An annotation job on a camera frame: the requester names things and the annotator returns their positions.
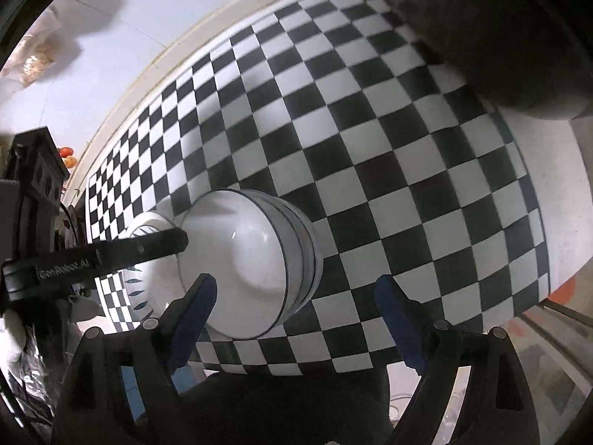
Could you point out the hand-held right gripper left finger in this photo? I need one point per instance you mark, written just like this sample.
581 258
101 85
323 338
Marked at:
190 329

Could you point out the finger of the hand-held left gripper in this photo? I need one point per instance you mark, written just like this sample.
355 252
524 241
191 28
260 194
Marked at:
143 248

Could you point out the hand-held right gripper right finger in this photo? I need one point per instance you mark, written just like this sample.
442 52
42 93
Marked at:
398 329

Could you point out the white plate blue petal rim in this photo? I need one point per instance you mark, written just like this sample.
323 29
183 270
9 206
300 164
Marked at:
157 287

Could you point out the white bowl dark rim line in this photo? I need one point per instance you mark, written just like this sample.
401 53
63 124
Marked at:
305 259
231 259

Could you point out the person's left hand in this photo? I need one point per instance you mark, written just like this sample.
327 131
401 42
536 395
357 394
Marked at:
10 336

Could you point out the clear bag of snacks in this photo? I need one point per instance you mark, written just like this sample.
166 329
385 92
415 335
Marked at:
37 62

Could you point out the black white checkered mat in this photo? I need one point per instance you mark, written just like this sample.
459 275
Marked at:
370 171

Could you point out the dark rounded object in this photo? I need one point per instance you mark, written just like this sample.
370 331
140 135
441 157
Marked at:
491 32

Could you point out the colourful fruit wall sticker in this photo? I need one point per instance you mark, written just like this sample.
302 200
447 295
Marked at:
68 157

